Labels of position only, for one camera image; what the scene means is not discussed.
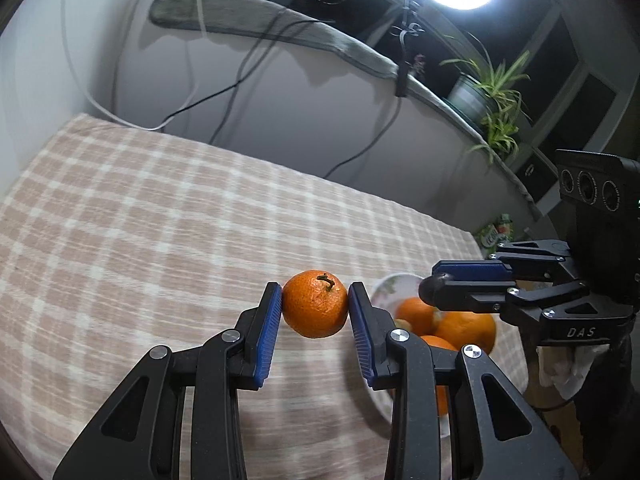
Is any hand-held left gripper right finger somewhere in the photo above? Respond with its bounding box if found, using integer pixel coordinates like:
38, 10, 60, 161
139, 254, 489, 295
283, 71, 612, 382
348, 282, 583, 480

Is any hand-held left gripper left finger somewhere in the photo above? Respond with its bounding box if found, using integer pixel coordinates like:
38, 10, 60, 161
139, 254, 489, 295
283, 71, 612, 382
52, 281, 284, 480

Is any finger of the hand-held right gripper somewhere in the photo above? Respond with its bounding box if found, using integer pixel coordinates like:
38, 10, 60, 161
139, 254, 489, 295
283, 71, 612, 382
432, 239, 577, 287
429, 281, 629, 332

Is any large orange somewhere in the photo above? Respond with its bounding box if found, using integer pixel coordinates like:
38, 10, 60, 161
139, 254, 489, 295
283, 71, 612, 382
434, 311, 497, 356

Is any small tangerine with stem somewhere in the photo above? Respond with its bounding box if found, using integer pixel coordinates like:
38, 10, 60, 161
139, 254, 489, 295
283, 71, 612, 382
281, 270, 349, 339

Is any dark speckled orange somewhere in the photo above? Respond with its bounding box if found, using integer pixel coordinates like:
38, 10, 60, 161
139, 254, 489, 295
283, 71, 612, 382
420, 335, 461, 417

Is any smooth medium orange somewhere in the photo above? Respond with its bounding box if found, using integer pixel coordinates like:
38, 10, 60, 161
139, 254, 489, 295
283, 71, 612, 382
395, 296, 441, 336

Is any white floral plate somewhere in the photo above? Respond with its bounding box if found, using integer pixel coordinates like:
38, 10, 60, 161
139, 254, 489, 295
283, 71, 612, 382
369, 272, 498, 441

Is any person's right hand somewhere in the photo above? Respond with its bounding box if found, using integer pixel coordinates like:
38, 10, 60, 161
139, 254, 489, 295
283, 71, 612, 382
537, 344, 601, 395

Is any green white carton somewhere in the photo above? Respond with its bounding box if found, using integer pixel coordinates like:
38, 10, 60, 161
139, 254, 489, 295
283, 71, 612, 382
475, 227, 501, 256

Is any red green label bottle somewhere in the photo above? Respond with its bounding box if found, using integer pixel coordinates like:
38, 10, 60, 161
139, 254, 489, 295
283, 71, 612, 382
492, 212, 517, 243

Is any beige checked blanket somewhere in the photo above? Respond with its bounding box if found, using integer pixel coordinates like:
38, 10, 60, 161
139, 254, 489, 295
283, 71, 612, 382
0, 112, 531, 480

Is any potted spider plant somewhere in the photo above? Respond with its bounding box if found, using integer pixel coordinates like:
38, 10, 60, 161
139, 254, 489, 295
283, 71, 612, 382
439, 35, 532, 166

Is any grey sill mat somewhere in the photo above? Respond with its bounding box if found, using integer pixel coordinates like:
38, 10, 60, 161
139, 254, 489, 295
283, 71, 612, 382
150, 0, 538, 211

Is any ring light cable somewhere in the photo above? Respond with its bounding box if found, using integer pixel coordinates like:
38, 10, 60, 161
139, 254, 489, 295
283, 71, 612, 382
322, 95, 403, 180

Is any black cable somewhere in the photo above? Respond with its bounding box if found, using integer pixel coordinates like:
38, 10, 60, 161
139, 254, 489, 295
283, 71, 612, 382
162, 17, 331, 121
210, 20, 311, 146

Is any thick white cable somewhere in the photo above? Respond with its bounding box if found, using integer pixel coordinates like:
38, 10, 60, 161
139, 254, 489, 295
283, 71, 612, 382
82, 0, 206, 133

